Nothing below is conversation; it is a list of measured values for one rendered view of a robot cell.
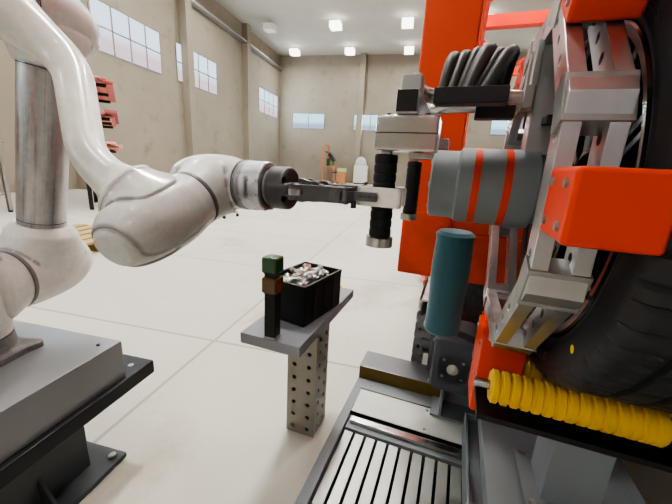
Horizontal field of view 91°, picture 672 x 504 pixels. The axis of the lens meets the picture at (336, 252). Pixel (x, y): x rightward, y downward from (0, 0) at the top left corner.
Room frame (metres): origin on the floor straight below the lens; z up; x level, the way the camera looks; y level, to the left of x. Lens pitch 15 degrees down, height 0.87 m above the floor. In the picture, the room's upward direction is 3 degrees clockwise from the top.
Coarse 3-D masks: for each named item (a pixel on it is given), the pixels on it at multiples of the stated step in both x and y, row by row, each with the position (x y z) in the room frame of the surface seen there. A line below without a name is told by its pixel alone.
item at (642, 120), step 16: (640, 32) 0.45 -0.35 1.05; (640, 48) 0.44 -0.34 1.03; (640, 64) 0.50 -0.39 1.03; (640, 80) 0.50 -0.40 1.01; (640, 96) 0.69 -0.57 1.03; (640, 112) 0.71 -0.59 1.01; (640, 128) 0.44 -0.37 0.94; (640, 144) 0.38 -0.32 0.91; (576, 160) 0.64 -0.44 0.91; (624, 160) 0.46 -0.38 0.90; (640, 160) 0.37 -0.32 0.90; (528, 240) 0.79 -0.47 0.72; (560, 256) 0.63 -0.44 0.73; (608, 256) 0.38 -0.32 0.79; (592, 272) 0.46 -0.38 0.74; (608, 272) 0.37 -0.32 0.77; (592, 288) 0.45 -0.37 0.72; (576, 320) 0.42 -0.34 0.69
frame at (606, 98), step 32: (544, 32) 0.59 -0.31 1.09; (576, 32) 0.44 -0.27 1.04; (608, 32) 0.43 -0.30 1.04; (576, 64) 0.40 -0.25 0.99; (608, 64) 0.40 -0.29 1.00; (576, 96) 0.37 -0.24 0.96; (608, 96) 0.36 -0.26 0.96; (512, 128) 0.81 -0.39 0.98; (576, 128) 0.37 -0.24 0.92; (608, 128) 0.36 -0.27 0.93; (608, 160) 0.36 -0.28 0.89; (544, 192) 0.38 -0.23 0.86; (512, 256) 0.76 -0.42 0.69; (544, 256) 0.37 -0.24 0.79; (576, 256) 0.36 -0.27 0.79; (512, 288) 0.70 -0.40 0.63; (544, 288) 0.37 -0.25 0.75; (576, 288) 0.36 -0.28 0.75; (512, 320) 0.43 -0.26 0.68; (544, 320) 0.41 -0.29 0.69
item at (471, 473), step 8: (472, 416) 0.84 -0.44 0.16; (464, 424) 0.82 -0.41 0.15; (472, 424) 0.83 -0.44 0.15; (464, 432) 0.79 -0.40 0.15; (472, 432) 0.80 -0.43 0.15; (464, 440) 0.77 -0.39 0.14; (472, 440) 0.77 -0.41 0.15; (464, 448) 0.74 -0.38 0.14; (472, 448) 0.74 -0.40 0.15; (464, 456) 0.71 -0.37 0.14; (472, 456) 0.71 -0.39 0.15; (464, 464) 0.69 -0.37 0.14; (472, 464) 0.69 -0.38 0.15; (464, 472) 0.67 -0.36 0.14; (472, 472) 0.66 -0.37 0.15; (480, 472) 0.67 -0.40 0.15; (464, 480) 0.65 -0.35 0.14; (472, 480) 0.64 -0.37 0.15; (480, 480) 0.64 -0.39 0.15; (464, 488) 0.63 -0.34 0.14; (472, 488) 0.62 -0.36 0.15; (480, 488) 0.62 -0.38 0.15; (464, 496) 0.61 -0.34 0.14; (472, 496) 0.60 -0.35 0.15; (480, 496) 0.60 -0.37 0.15
